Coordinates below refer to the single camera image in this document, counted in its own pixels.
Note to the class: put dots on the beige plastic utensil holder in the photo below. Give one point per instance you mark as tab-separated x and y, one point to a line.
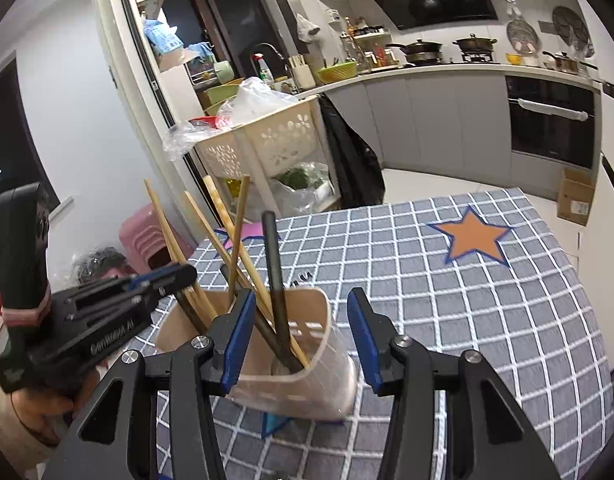
312	390

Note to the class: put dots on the black range hood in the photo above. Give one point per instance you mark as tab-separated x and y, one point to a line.
432	0

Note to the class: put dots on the green plastic colander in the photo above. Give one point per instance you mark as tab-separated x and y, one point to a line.
338	72

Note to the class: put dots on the black wok pan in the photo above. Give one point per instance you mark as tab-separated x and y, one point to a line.
422	50

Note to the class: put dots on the small steel saucepan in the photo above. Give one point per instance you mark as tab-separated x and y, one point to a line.
567	62

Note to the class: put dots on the black crumpled plastic bag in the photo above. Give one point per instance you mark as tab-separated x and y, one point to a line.
99	265

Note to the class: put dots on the white cutlery holder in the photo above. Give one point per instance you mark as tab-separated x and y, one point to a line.
302	72

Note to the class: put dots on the black kitchen faucet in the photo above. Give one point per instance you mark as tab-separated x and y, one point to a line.
269	50

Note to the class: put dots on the green plastic bowl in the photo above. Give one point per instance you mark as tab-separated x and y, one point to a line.
222	94

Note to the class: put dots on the pink plastic stool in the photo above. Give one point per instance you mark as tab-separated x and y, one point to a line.
147	240

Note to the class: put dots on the blue packet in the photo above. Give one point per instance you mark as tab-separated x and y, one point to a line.
162	37

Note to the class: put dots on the beige paper bag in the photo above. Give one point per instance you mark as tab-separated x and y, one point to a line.
7	410

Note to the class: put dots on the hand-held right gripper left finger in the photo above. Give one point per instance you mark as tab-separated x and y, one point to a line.
239	340

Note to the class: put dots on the condiment bottle rack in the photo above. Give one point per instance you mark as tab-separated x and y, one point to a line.
367	45

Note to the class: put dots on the black garbage bag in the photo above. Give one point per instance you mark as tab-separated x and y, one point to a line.
352	160

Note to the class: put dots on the bag of green vegetables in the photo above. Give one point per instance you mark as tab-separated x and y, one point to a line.
302	180

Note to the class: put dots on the hanging white plastic bag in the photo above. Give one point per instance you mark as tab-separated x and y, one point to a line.
307	27

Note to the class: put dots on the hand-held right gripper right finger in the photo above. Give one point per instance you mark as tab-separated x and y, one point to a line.
364	340

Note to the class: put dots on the black built-in oven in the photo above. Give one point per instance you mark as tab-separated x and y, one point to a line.
552	125

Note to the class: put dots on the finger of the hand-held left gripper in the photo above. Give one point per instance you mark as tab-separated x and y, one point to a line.
159	274
137	300

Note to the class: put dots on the hanging dark round plate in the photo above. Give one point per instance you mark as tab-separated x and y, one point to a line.
569	25

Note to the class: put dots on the wooden chopstick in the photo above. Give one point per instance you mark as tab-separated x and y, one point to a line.
207	230
241	220
222	210
159	210

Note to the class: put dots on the person's left hand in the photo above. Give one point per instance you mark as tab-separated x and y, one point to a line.
42	410

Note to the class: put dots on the hanging decorative plate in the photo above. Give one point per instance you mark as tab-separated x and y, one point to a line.
522	30

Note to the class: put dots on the yellow bowl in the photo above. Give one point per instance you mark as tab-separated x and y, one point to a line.
515	59

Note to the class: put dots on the clear plastic bag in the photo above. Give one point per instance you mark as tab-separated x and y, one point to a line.
257	100

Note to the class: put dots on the white spray bottle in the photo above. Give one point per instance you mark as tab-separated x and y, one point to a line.
264	72

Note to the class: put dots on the open cardboard box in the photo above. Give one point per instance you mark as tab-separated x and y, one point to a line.
179	57

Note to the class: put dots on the cream plastic basket rack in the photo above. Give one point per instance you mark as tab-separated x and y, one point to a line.
267	135

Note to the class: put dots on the white kitchen counter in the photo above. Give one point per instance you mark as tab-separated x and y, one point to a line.
437	110

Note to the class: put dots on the grey checked tablecloth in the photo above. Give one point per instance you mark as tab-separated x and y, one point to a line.
462	300

